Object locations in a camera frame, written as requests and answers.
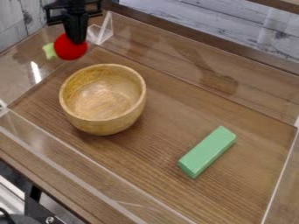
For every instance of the clear acrylic corner bracket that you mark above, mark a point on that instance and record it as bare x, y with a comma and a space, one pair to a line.
99, 33

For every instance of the red plush fruit green stem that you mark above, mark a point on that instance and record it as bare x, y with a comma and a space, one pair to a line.
64, 49

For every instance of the green rectangular block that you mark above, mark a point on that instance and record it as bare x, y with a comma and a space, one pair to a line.
199, 158

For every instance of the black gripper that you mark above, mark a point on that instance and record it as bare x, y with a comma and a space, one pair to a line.
74, 12

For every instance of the black table leg frame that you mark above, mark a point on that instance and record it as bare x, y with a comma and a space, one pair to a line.
35, 210

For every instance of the clear acrylic tray wall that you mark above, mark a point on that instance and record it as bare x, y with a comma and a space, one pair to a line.
96, 194

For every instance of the wooden bowl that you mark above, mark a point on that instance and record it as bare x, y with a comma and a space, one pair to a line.
103, 98

